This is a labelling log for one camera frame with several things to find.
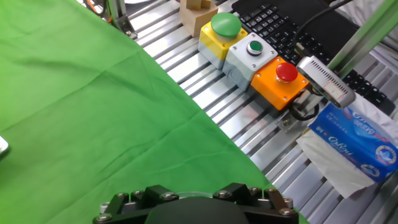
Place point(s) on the green cloth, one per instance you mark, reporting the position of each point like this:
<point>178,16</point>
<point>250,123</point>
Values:
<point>93,93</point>

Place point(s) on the black keyboard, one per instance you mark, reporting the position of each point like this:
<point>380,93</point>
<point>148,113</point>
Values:
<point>273,28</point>

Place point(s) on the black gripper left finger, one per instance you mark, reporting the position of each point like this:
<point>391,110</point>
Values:
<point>130,202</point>

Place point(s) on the blue tissue pack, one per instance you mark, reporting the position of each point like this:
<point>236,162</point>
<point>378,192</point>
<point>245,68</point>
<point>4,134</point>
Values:
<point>354,143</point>
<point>335,174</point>

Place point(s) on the grey button box on plate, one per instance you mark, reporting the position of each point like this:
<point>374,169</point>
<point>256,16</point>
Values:
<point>3,147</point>

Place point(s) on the green-edged aluminium frame beam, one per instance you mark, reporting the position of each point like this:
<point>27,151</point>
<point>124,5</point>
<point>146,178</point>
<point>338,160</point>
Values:
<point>367,34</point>

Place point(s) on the grey box green button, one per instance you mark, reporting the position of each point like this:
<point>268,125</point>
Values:
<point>242,65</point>

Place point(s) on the aluminium frame post with bracket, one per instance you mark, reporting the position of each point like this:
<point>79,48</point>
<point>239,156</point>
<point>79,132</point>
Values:
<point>116,9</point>

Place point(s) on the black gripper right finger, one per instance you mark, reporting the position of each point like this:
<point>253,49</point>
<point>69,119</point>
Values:
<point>267,202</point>

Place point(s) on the wooden blocks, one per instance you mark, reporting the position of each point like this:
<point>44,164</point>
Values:
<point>196,18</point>

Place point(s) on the yellow box green mushroom button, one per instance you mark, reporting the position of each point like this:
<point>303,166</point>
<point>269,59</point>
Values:
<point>214,40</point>

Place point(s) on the orange box red button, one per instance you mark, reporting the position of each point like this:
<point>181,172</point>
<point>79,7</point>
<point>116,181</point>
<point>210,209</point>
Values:
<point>273,90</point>

